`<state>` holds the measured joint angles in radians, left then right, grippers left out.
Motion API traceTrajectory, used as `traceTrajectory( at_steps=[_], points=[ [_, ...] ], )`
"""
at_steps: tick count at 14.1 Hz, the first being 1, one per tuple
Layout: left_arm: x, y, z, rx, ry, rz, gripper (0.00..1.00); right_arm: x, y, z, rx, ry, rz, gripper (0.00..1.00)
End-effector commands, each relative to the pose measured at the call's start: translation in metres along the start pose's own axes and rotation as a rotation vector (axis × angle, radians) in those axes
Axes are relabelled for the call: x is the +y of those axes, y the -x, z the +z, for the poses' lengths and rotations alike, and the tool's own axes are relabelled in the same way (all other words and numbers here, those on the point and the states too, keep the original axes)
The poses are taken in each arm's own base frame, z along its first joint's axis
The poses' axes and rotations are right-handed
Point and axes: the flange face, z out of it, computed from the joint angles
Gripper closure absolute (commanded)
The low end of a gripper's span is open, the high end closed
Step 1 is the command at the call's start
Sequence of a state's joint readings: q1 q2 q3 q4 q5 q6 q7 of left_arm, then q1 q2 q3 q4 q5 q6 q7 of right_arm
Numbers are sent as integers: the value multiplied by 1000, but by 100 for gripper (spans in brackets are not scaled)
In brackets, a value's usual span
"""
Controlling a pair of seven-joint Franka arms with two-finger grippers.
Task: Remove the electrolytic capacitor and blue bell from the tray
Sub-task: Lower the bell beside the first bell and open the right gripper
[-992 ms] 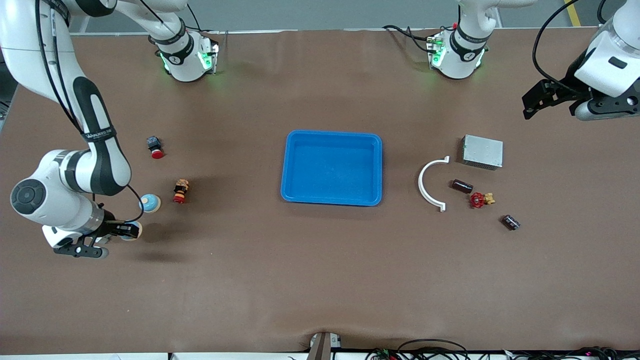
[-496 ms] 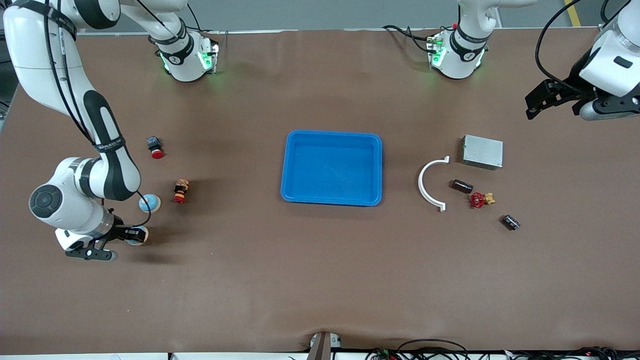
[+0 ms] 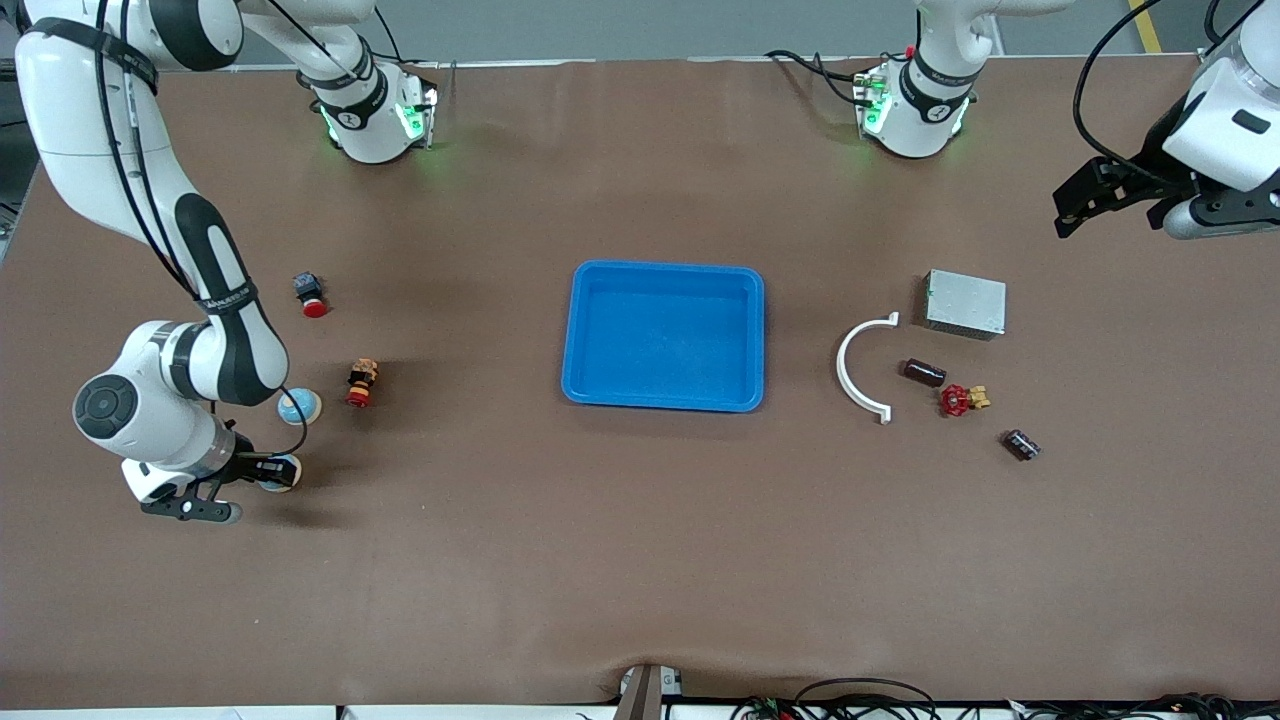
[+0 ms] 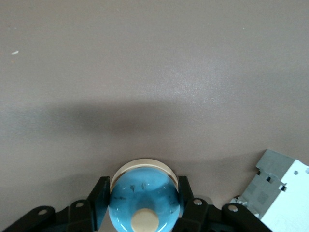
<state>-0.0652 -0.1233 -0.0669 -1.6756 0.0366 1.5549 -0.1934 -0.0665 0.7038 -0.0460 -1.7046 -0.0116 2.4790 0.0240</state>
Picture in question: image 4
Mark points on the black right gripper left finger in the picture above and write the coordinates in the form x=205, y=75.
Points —
x=79, y=217

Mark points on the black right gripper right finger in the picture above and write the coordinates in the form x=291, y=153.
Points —
x=217, y=220

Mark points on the scratched light blue bell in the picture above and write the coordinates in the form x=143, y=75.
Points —
x=144, y=191

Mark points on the white circuit breaker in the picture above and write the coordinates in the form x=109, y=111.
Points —
x=272, y=169

